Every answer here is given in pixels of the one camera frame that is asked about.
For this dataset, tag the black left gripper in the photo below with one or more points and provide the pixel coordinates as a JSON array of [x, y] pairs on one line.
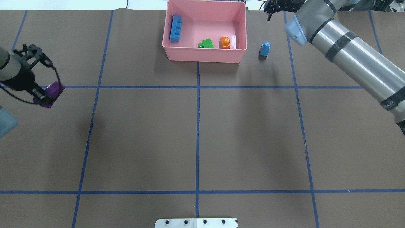
[[21, 80]]

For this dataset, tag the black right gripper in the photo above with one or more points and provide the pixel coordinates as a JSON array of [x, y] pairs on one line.
[[282, 6]]

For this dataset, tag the purple sloped block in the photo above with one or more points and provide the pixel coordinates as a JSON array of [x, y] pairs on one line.
[[53, 91]]

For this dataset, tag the orange sloped block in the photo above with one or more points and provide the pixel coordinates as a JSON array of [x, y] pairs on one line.
[[224, 43]]

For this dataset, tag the green stud block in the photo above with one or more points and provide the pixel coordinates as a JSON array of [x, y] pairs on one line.
[[206, 43]]

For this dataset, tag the long blue stud block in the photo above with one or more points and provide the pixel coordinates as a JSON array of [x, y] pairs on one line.
[[176, 26]]

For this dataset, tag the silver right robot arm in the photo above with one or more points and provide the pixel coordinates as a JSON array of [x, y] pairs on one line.
[[313, 22]]

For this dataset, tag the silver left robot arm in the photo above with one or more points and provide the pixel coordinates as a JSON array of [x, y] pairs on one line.
[[16, 74]]

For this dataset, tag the pink plastic box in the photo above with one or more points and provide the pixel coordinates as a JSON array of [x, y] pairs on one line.
[[203, 20]]

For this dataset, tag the small blue stud block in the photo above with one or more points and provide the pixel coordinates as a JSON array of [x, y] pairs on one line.
[[265, 49]]

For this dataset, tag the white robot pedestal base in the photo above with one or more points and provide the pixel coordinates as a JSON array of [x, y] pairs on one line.
[[197, 223]]

